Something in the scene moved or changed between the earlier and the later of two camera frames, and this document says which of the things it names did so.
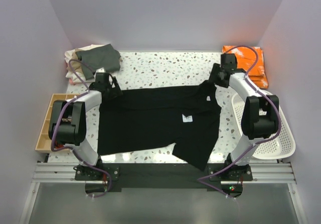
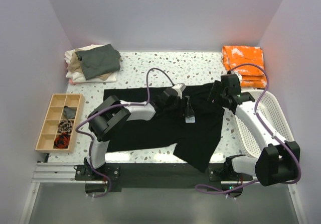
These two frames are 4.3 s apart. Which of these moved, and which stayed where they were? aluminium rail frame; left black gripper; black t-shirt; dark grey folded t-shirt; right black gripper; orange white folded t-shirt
Moved: right black gripper; left black gripper
Stayed: orange white folded t-shirt; black t-shirt; aluminium rail frame; dark grey folded t-shirt
